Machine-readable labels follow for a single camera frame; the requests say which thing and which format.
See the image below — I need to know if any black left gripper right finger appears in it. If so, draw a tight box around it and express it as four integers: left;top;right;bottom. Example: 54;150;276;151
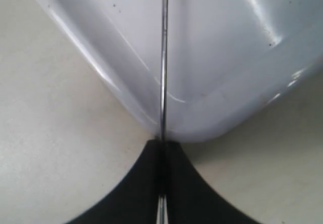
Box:
166;142;252;223

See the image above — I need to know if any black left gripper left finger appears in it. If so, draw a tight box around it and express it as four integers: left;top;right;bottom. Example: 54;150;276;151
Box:
68;140;163;223

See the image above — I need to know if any thin metal skewer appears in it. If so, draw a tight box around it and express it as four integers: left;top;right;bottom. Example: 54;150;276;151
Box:
157;0;168;223

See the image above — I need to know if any white plastic tray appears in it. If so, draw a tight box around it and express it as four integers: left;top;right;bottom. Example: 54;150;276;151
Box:
36;0;322;142

